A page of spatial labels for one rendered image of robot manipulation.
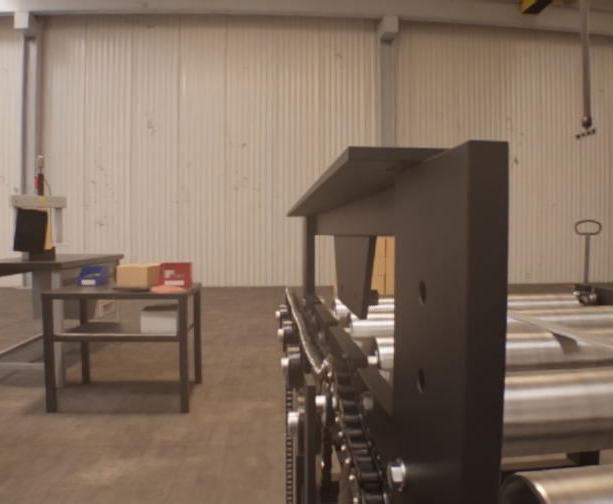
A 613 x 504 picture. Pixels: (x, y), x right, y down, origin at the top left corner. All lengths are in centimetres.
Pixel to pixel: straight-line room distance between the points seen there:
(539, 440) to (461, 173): 49
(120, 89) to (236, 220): 373
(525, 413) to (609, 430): 13
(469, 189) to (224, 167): 1081
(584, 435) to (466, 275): 50
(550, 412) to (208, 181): 1056
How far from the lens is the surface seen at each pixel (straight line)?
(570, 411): 75
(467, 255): 30
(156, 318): 333
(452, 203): 32
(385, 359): 95
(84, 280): 378
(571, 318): 144
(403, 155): 38
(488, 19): 1224
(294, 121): 1123
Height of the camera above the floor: 110
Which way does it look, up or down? 2 degrees down
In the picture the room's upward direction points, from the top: straight up
